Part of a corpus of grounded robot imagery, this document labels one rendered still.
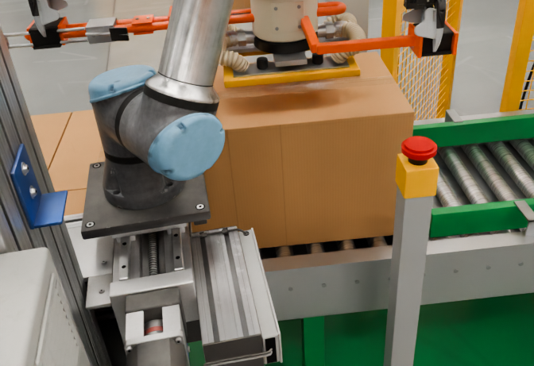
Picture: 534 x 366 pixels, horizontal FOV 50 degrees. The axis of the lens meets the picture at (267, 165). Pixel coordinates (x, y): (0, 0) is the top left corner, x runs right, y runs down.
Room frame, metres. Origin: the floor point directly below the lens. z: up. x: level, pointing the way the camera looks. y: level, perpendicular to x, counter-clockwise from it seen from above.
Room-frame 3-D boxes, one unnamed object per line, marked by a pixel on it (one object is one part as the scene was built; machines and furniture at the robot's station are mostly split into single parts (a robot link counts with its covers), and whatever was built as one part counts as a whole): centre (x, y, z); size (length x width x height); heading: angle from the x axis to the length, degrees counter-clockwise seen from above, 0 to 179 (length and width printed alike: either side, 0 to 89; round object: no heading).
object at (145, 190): (0.89, 0.23, 1.09); 0.15 x 0.15 x 0.10
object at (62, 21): (1.43, 0.53, 1.16); 0.08 x 0.07 x 0.05; 92
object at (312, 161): (1.45, -0.07, 0.75); 0.60 x 0.40 x 0.40; 92
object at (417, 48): (1.20, -0.38, 1.16); 0.09 x 0.08 x 0.05; 2
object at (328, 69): (1.35, -0.08, 1.06); 0.34 x 0.10 x 0.05; 92
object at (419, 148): (0.97, -0.30, 1.02); 0.07 x 0.07 x 0.04
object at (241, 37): (1.45, -0.07, 1.10); 0.34 x 0.25 x 0.06; 92
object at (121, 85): (0.89, 0.23, 1.20); 0.13 x 0.12 x 0.14; 39
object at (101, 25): (1.43, 0.39, 1.16); 0.07 x 0.07 x 0.04; 2
